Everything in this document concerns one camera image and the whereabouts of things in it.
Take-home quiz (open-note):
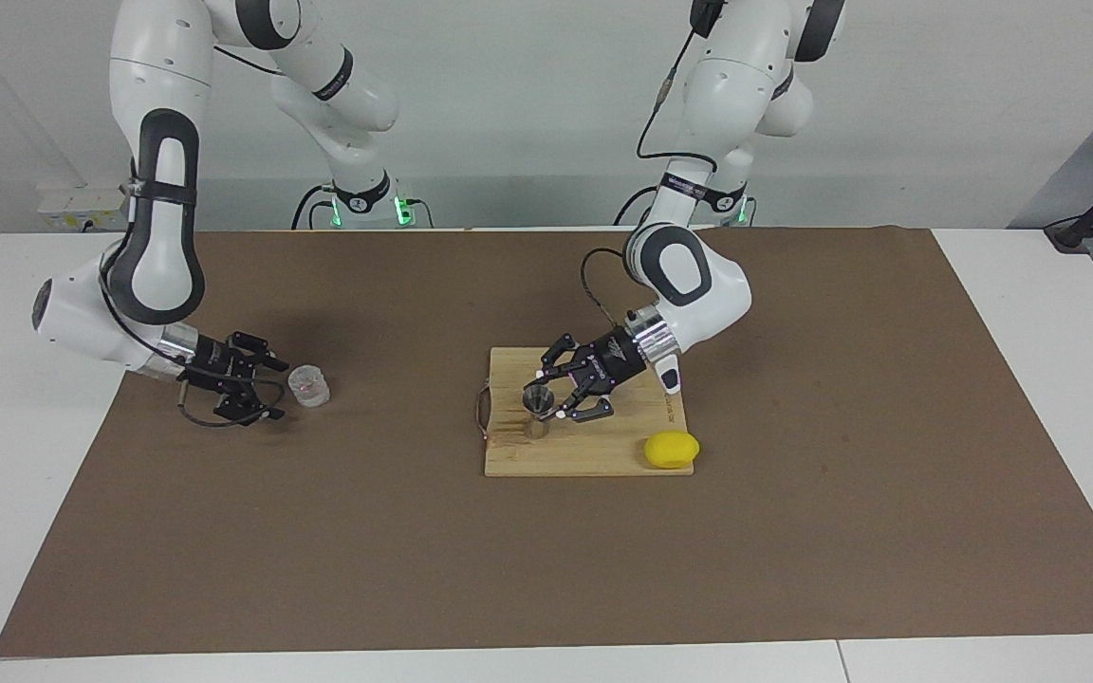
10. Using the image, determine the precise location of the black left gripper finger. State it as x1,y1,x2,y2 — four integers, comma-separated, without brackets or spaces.
537,332,596,378
552,384,617,425

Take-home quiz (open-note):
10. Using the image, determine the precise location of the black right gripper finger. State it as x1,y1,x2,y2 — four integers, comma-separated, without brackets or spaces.
228,330,291,374
214,382,287,426

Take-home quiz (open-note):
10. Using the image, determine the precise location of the steel jigger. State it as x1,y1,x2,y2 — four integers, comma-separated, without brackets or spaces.
521,384,555,440

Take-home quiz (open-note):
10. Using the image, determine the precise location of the small clear glass cup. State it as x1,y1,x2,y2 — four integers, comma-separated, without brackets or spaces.
287,365,332,409

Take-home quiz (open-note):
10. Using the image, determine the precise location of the wooden cutting board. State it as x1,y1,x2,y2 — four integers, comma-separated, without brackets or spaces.
475,346,696,478

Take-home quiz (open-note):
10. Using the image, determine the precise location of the yellow lemon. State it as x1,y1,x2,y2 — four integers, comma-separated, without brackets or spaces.
643,431,701,471

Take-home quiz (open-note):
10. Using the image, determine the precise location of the brown table mat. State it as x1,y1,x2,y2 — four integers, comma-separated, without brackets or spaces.
0,226,1093,657

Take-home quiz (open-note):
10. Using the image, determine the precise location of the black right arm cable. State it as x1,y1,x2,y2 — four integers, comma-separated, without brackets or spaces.
99,43,287,430

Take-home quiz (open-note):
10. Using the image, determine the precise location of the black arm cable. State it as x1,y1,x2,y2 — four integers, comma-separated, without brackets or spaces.
582,0,728,328
99,43,287,430

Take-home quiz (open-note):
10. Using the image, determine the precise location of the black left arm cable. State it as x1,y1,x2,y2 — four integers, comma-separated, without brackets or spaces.
582,0,728,328

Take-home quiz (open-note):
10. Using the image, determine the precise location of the black base cable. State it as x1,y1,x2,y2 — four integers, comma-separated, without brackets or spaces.
614,185,666,227
292,183,335,230

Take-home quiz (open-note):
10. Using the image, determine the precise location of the white wall socket strip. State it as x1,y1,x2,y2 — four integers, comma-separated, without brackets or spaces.
37,185,130,231

